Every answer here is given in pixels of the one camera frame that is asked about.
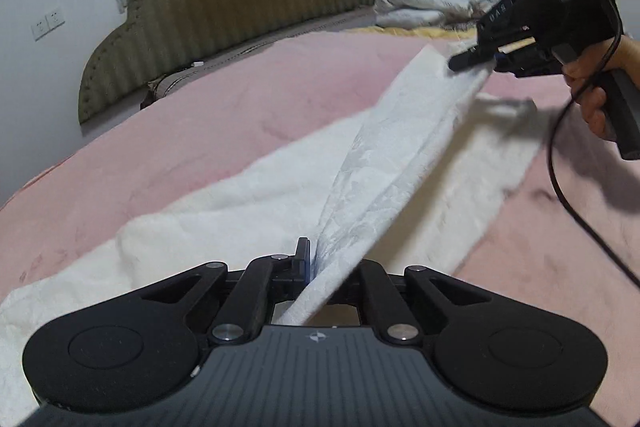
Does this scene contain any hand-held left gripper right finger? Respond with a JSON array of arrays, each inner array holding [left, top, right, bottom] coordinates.
[[350, 259, 493, 346]]

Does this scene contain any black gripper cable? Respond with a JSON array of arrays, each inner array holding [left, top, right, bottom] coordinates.
[[549, 32, 640, 288]]

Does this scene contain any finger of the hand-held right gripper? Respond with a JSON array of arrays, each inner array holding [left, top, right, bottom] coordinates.
[[495, 43, 561, 76], [448, 47, 501, 72]]

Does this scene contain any white patterned blanket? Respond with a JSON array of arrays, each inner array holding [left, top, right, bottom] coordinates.
[[0, 39, 543, 413]]

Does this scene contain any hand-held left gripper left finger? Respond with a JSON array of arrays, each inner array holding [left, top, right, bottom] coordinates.
[[132, 237, 313, 348]]

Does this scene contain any yellow blanket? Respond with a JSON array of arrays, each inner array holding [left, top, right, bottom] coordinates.
[[375, 24, 481, 40]]

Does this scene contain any pink floral blanket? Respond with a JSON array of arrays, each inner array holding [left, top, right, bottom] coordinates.
[[0, 24, 640, 427]]

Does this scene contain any person's right hand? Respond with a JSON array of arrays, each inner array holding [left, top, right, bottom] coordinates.
[[562, 36, 640, 140]]

